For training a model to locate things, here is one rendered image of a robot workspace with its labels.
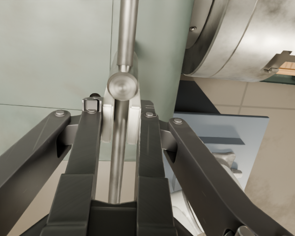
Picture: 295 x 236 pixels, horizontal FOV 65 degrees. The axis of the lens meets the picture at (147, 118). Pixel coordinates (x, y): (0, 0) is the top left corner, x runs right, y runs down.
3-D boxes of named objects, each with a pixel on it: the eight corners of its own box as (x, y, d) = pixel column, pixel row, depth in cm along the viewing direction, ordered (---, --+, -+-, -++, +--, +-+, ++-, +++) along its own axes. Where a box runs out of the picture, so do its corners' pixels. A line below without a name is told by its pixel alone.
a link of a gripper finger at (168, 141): (140, 129, 14) (187, 133, 15) (138, 99, 19) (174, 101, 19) (137, 150, 15) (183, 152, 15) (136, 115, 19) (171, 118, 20)
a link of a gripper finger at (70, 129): (98, 148, 15) (49, 145, 14) (105, 113, 19) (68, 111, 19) (99, 128, 14) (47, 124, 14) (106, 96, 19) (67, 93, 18)
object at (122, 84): (118, 32, 25) (106, 71, 15) (138, 34, 25) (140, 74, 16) (117, 52, 26) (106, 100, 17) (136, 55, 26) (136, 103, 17)
